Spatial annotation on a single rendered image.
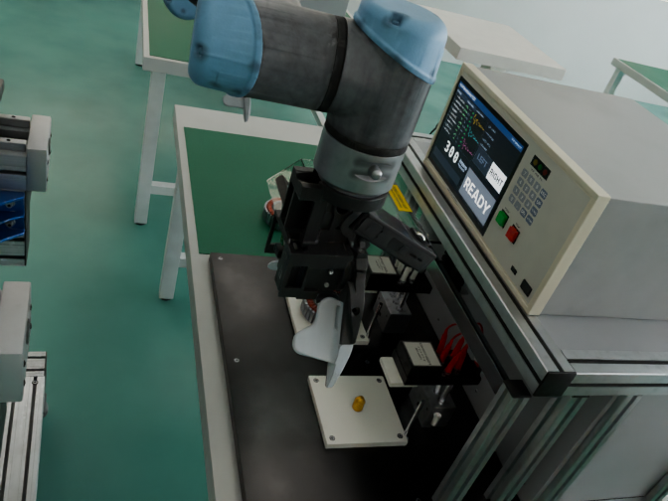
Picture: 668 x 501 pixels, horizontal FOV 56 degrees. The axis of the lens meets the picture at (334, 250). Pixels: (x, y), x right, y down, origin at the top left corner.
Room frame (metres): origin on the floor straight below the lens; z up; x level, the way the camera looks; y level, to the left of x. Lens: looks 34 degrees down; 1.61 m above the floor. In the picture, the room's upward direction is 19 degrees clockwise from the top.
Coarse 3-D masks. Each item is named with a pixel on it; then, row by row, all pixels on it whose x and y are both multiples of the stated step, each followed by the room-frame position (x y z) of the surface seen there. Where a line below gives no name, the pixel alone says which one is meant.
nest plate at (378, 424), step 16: (320, 384) 0.82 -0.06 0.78; (336, 384) 0.84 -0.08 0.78; (352, 384) 0.85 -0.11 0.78; (368, 384) 0.86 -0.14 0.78; (384, 384) 0.88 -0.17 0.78; (320, 400) 0.79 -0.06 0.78; (336, 400) 0.80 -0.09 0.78; (352, 400) 0.81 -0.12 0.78; (368, 400) 0.82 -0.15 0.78; (384, 400) 0.84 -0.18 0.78; (320, 416) 0.75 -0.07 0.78; (336, 416) 0.76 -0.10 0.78; (352, 416) 0.78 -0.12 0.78; (368, 416) 0.79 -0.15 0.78; (384, 416) 0.80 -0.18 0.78; (336, 432) 0.73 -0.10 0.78; (352, 432) 0.74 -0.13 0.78; (368, 432) 0.75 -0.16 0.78; (384, 432) 0.76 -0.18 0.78; (400, 432) 0.77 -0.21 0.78
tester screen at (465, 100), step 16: (464, 96) 1.10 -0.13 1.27; (448, 112) 1.13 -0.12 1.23; (464, 112) 1.09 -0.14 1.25; (480, 112) 1.04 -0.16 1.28; (448, 128) 1.11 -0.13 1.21; (464, 128) 1.07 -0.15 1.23; (480, 128) 1.03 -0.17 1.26; (496, 128) 0.99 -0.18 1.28; (464, 144) 1.05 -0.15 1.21; (480, 144) 1.01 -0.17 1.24; (496, 144) 0.97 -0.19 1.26; (512, 144) 0.94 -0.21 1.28; (448, 160) 1.07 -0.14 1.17; (464, 160) 1.03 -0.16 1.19; (496, 160) 0.96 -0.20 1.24; (512, 160) 0.92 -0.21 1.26; (448, 176) 1.05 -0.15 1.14; (464, 176) 1.01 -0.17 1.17; (480, 176) 0.98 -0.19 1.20; (496, 192) 0.92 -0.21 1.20; (480, 224) 0.93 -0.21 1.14
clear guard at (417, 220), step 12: (288, 168) 1.08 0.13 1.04; (288, 180) 1.04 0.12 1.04; (396, 180) 1.14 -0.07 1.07; (276, 192) 1.02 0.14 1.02; (408, 192) 1.10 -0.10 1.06; (276, 204) 0.99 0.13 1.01; (384, 204) 1.02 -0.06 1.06; (396, 216) 1.00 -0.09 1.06; (408, 216) 1.01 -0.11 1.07; (420, 216) 1.03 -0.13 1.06; (420, 228) 0.98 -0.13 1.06; (432, 240) 0.96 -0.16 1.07
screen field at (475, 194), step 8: (472, 176) 0.99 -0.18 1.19; (464, 184) 1.00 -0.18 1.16; (472, 184) 0.99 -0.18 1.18; (480, 184) 0.97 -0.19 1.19; (464, 192) 1.00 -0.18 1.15; (472, 192) 0.98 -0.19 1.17; (480, 192) 0.96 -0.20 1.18; (488, 192) 0.94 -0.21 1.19; (472, 200) 0.97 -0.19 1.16; (480, 200) 0.95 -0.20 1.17; (488, 200) 0.93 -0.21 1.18; (472, 208) 0.96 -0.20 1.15; (480, 208) 0.94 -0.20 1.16; (488, 208) 0.92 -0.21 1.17; (480, 216) 0.93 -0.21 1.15
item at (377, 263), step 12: (372, 264) 1.04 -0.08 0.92; (384, 264) 1.05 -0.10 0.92; (372, 276) 1.01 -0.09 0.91; (384, 276) 1.02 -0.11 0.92; (396, 276) 1.03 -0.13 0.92; (408, 276) 1.08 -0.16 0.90; (420, 276) 1.09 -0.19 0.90; (372, 288) 1.01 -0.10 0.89; (384, 288) 1.02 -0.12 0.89; (396, 288) 1.03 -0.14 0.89; (408, 288) 1.04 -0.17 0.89; (420, 288) 1.06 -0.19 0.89; (396, 300) 1.07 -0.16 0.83
